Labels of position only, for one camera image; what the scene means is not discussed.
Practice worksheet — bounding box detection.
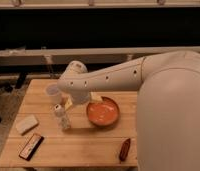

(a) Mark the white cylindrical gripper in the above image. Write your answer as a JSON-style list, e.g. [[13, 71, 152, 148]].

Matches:
[[64, 91, 103, 111]]

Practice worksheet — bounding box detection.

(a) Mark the clear plastic bottle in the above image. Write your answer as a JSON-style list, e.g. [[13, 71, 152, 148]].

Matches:
[[54, 104, 71, 131]]

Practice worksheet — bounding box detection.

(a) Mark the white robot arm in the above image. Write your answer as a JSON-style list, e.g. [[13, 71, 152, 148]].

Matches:
[[58, 51, 200, 171]]

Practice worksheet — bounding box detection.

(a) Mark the orange bowl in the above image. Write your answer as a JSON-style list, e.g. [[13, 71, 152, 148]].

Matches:
[[86, 97, 119, 126]]

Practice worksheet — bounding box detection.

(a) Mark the translucent plastic cup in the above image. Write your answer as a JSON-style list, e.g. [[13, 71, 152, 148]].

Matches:
[[45, 83, 61, 96]]

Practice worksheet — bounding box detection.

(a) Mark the wooden table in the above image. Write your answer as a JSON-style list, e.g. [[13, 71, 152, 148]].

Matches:
[[0, 79, 137, 168]]

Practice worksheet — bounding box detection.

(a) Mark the white sponge block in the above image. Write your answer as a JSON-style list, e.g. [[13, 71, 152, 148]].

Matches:
[[16, 115, 39, 135]]

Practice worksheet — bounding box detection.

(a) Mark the red black rectangular case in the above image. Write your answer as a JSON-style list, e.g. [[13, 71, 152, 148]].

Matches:
[[19, 133, 44, 161]]

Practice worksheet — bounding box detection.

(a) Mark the dark red snack bar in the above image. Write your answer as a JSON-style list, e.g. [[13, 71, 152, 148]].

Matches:
[[119, 138, 131, 161]]

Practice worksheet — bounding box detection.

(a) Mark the grey metal rail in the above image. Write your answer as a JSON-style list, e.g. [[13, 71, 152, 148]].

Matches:
[[0, 46, 200, 66]]

